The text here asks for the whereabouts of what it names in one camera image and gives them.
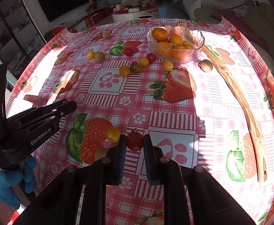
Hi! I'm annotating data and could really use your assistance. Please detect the blue gloved left hand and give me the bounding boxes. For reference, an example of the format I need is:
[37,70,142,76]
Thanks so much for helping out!
[0,155,37,209]

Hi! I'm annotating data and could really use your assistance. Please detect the glass fruit bowl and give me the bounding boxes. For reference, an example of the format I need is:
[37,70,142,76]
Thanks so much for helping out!
[147,25,205,64]

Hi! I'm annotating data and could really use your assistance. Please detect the round coffee table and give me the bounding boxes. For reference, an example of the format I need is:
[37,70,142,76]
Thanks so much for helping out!
[112,4,159,22]

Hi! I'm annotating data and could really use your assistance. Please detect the red plastic stool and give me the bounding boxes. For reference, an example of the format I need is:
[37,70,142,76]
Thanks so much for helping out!
[52,26,65,36]

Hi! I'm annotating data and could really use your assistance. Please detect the dark red cherry tomato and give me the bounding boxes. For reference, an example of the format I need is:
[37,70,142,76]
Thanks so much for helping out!
[126,129,143,152]

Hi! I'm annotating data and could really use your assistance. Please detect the wooden tongs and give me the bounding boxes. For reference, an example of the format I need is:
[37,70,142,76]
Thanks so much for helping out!
[203,45,268,182]

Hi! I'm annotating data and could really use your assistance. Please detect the white sofa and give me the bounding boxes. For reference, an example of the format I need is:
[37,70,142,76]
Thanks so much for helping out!
[173,0,251,22]

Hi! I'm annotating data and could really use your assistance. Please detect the strawberry pattern tablecloth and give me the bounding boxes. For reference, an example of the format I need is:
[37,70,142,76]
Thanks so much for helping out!
[6,19,274,224]

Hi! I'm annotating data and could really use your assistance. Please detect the brown round fruit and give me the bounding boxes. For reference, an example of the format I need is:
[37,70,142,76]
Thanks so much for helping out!
[199,59,213,73]

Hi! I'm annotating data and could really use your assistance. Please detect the orange kumquat in bowl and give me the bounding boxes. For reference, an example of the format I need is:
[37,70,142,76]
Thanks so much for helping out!
[152,27,168,42]

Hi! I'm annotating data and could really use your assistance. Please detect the green-brown round fruit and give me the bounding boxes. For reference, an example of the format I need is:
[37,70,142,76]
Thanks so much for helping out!
[94,52,105,63]

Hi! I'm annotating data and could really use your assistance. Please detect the yellow cherry tomato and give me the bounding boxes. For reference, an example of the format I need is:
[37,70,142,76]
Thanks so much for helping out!
[86,50,95,59]
[162,60,174,72]

